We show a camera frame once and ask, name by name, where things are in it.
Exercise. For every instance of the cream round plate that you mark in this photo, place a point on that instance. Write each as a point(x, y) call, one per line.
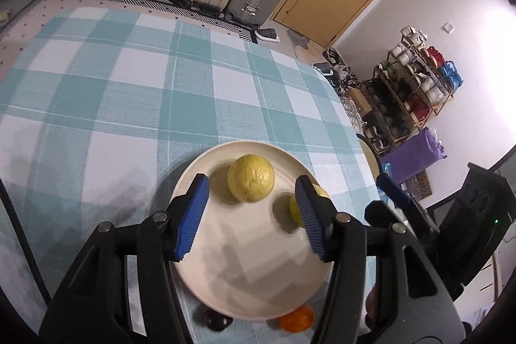
point(249, 260)

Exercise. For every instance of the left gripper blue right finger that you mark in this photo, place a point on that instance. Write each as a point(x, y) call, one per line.
point(317, 213)

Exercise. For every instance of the shoes on floor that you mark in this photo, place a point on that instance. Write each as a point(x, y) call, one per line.
point(338, 74)

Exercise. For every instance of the purple plastic bag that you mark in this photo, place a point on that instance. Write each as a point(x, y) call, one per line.
point(414, 155)

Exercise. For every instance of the dark plum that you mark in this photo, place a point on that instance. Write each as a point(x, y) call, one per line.
point(215, 321)

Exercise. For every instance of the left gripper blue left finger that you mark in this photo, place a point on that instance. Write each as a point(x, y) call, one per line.
point(188, 213)

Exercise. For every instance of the teal checkered tablecloth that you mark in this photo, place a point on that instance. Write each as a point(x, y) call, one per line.
point(103, 109)

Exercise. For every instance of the orange mandarin front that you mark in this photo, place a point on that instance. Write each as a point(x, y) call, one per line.
point(299, 320)

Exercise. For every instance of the round stool beige top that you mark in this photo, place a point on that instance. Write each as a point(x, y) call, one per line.
point(372, 158)

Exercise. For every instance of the metal shoe rack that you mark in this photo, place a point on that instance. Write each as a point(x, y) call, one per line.
point(407, 89)

